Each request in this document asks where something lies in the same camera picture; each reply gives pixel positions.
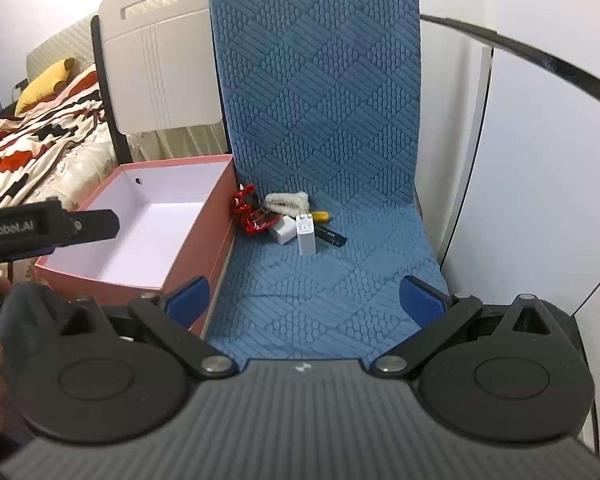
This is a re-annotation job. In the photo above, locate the red plastic toy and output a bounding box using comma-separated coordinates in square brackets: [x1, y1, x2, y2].
[231, 183, 257, 217]

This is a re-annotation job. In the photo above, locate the beige quilted headboard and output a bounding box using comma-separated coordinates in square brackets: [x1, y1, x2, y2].
[26, 14, 102, 87]

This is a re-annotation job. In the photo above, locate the white plug charger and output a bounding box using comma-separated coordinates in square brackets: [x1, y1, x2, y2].
[296, 214, 319, 256]

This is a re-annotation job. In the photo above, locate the beige folding chair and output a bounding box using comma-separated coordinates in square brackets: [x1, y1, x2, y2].
[91, 0, 227, 166]

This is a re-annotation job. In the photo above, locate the yellow pillow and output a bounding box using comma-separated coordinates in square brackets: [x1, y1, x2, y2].
[15, 58, 76, 113]

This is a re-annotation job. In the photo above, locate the dark grey cloth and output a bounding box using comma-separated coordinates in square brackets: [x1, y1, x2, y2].
[0, 280, 78, 363]

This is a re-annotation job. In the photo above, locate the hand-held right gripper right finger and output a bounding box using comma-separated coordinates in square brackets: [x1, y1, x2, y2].
[369, 275, 556, 380]

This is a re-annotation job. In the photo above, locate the cream curtain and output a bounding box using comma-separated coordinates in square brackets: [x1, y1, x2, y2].
[22, 122, 231, 211]

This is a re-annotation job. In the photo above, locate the white cube charger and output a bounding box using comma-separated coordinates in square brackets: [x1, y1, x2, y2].
[271, 216, 299, 247]

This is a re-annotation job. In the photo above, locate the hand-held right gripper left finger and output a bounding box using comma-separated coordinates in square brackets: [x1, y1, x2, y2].
[55, 275, 240, 380]

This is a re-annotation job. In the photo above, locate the black ring hoop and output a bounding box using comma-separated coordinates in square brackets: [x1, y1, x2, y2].
[420, 14, 600, 461]

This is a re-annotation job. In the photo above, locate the red white patterned blanket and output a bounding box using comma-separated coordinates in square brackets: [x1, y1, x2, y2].
[0, 62, 113, 202]

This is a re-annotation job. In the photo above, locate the blue textured chair cover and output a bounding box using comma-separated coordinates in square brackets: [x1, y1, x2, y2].
[206, 0, 452, 362]

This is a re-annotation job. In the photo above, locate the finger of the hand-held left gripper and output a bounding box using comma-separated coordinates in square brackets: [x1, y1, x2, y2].
[62, 208, 121, 247]

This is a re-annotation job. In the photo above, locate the white fluffy plush toy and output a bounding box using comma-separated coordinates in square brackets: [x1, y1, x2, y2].
[264, 191, 311, 217]

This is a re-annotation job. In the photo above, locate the pink cardboard box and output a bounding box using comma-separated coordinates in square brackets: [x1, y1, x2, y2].
[34, 154, 238, 338]

